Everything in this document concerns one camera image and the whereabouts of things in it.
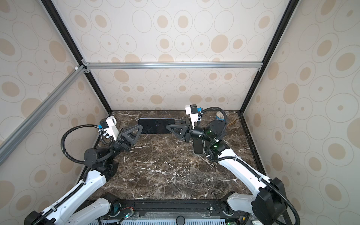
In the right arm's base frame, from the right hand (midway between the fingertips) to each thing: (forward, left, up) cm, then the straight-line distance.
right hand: (168, 129), depth 57 cm
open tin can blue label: (+35, -33, -31) cm, 57 cm away
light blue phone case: (+16, -16, -40) cm, 46 cm away
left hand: (-4, +9, +4) cm, 10 cm away
